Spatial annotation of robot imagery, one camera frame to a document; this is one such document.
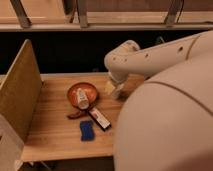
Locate orange bowl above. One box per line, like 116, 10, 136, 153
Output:
67, 82, 98, 109

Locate wooden side board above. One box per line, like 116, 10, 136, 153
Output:
0, 39, 42, 142

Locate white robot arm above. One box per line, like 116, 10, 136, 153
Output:
104, 30, 213, 171

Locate white tipped cup in bowl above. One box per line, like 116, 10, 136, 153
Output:
76, 88, 89, 109

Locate yellow wooden block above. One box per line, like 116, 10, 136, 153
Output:
105, 81, 115, 95

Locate blue sponge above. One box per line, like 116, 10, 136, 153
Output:
80, 120, 95, 141

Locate clear plastic cup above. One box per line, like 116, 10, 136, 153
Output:
111, 85, 124, 99

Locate dark brown spoon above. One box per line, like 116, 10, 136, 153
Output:
67, 110, 87, 119

